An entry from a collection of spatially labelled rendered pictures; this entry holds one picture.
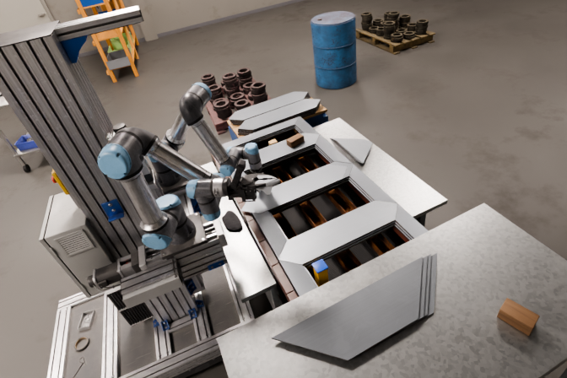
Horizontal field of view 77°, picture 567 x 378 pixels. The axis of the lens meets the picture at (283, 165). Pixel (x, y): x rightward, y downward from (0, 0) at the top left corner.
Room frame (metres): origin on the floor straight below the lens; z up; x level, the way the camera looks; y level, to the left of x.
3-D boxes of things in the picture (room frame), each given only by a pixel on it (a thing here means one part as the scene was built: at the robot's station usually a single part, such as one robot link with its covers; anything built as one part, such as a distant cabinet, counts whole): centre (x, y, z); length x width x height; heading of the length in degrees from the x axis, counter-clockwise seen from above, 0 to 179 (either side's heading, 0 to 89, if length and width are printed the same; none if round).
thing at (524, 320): (0.56, -0.68, 1.08); 0.10 x 0.06 x 0.05; 37
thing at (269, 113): (2.74, -0.02, 0.82); 0.80 x 0.40 x 0.06; 108
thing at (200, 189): (1.09, 0.33, 1.43); 0.11 x 0.08 x 0.09; 80
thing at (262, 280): (1.72, 0.45, 0.67); 1.30 x 0.20 x 0.03; 18
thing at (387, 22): (6.13, -2.30, 0.23); 1.22 x 0.84 x 0.45; 15
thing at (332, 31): (4.89, -1.00, 0.46); 0.61 x 0.61 x 0.92
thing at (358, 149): (2.11, -0.55, 0.77); 0.45 x 0.20 x 0.04; 18
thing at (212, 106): (4.65, 0.50, 0.23); 1.28 x 0.89 x 0.47; 13
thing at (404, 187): (1.97, -0.60, 0.74); 1.20 x 0.26 x 0.03; 18
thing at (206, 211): (1.11, 0.33, 1.33); 0.11 x 0.08 x 0.11; 169
